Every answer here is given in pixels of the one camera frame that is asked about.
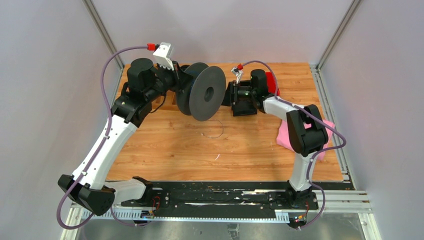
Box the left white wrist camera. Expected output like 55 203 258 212
146 42 175 71

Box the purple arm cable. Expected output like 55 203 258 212
56 45 153 230
241 60 347 230

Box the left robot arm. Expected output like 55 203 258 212
58 58 194 216

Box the grey filament spool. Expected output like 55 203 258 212
176 62 227 122

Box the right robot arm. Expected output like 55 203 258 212
222 69 329 209

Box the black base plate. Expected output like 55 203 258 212
121 181 319 220

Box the pink cloth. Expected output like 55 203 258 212
276 119 336 161

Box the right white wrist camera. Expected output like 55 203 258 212
231 64 244 84

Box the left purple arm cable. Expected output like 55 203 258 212
56 45 153 230

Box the red plastic bin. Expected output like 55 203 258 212
265 71 280 96

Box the thin blue wire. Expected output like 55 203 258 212
201 118 225 140

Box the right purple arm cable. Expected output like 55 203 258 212
241 60 347 230

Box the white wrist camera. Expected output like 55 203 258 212
231 64 244 84
146 42 175 71

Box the black plastic bin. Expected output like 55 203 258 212
231 81 257 117

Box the wooden compartment tray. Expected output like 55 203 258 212
142 63 174 113

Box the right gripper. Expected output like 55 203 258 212
214 81 256 107

